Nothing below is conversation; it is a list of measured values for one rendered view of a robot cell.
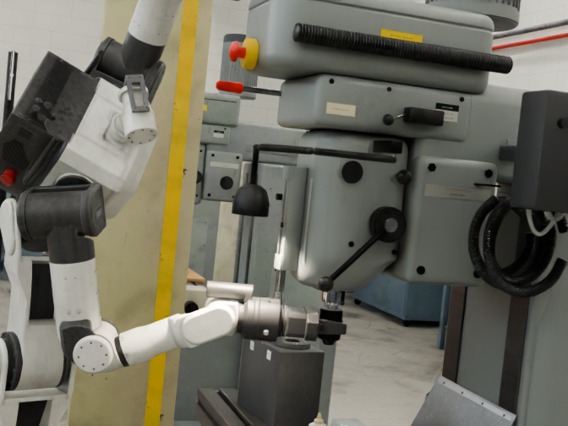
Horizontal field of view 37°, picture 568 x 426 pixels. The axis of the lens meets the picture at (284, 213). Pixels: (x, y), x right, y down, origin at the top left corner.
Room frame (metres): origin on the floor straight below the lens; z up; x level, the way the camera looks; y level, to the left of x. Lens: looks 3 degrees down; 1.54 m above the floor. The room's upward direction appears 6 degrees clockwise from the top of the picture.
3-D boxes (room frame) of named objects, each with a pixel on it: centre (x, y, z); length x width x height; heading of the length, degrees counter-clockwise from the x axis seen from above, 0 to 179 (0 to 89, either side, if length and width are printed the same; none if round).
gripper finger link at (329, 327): (1.71, -0.12, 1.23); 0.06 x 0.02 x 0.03; 94
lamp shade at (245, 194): (1.65, 0.07, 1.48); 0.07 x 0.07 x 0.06
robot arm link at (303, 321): (1.74, -0.03, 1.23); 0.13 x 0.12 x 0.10; 4
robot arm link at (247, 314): (1.74, 0.09, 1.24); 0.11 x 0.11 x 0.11; 4
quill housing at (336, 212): (1.74, -0.12, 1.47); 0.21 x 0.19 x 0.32; 19
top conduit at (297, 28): (1.62, -0.20, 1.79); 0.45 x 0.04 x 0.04; 109
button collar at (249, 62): (1.67, 0.10, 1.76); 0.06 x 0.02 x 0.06; 19
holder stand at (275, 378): (2.09, -0.03, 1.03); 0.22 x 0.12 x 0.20; 26
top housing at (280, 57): (1.75, -0.13, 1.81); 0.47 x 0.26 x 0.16; 109
